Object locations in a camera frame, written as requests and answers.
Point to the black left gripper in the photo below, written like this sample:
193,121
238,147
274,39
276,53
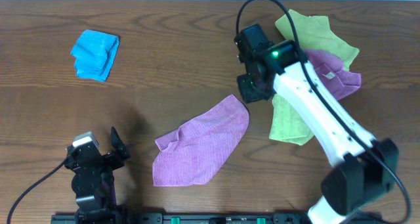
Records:
99,158

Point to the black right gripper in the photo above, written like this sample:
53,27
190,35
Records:
247,92

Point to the purple microfiber cloth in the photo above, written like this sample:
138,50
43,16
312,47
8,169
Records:
195,152

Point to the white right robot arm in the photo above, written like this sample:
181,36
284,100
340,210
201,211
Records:
363,168

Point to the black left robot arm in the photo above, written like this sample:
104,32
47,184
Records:
93,181

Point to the lower green cloth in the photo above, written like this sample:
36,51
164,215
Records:
287,125

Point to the green cloth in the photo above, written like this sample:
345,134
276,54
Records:
314,32
287,125

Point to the crumpled purple cloth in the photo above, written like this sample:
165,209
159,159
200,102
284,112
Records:
330,70

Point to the upper green cloth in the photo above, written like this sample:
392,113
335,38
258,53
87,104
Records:
314,32

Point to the folded blue cloth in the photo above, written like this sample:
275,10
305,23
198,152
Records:
94,54

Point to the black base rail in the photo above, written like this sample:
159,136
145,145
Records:
159,218

